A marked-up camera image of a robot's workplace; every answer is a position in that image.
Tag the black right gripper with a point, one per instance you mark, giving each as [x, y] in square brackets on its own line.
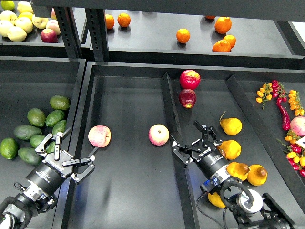
[205, 155]

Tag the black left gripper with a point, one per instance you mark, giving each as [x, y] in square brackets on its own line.
[50, 170]

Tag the yellow pear with stem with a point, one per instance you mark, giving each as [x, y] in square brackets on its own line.
[215, 200]

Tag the dark green avocado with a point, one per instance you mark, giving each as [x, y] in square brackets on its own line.
[35, 140]

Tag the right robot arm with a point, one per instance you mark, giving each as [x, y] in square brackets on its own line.
[250, 209]

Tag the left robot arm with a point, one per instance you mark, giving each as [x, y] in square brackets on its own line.
[17, 212]

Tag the yellow pear middle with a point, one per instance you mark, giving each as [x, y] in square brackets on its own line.
[230, 149]

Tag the dark avocado bottom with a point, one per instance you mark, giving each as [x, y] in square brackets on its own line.
[29, 156]

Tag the yellow pear upper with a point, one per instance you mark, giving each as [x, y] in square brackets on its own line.
[231, 126]

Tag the green avocado upper right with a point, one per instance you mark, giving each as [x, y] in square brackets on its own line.
[54, 117]

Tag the dark avocado left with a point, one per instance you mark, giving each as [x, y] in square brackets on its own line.
[25, 132]

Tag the green avocado upper left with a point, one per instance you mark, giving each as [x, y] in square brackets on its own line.
[36, 117]

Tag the yellow pear brown top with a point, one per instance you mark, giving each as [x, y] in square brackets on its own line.
[238, 170]

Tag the green avocado top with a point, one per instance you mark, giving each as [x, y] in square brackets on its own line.
[59, 102]

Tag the light green avocado far left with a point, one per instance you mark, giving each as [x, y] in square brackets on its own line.
[9, 148]

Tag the yellow pear brown end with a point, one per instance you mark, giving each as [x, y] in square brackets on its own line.
[257, 175]

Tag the pink apple centre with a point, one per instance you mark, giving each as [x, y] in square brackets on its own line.
[158, 134]

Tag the pink apple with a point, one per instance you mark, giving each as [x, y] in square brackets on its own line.
[99, 136]
[158, 134]

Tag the pink apple left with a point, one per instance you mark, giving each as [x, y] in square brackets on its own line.
[99, 136]

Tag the dark red apple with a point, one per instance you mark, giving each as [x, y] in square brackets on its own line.
[187, 98]

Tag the bright red apple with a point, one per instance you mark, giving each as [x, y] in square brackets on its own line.
[190, 79]

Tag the black divided main tray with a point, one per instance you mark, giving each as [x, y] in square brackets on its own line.
[136, 185]

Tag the orange cherry tomato bunch left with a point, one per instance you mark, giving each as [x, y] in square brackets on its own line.
[264, 94]

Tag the orange cherry tomato bunch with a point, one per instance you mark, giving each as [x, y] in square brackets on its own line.
[295, 103]
[264, 94]

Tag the red chili pepper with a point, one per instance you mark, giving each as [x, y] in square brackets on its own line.
[285, 116]

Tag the red cherry tomato bunch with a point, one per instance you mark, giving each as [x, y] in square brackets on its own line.
[278, 92]

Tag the orange front right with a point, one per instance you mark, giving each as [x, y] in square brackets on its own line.
[221, 46]

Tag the mixed cherry tomato bunch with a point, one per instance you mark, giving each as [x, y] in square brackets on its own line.
[294, 152]

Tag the black upper shelf tray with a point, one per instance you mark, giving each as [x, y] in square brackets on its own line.
[151, 38]

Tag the pink peach right edge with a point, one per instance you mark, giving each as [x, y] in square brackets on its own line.
[297, 125]

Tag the orange centre shelf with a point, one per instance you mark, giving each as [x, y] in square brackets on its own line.
[183, 35]

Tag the white label card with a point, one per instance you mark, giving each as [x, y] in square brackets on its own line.
[301, 142]

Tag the orange cherry tomato bunch right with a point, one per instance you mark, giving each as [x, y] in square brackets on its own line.
[295, 103]

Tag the orange right small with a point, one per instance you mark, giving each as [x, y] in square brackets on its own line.
[231, 39]

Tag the black upper left tray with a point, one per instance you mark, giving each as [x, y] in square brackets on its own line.
[33, 46]

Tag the large orange right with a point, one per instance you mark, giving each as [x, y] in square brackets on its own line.
[223, 25]

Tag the red apple on shelf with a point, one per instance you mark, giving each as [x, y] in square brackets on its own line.
[49, 36]

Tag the green avocado by wall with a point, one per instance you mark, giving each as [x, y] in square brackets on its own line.
[59, 127]

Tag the black perforated post left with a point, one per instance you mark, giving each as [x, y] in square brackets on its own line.
[69, 33]

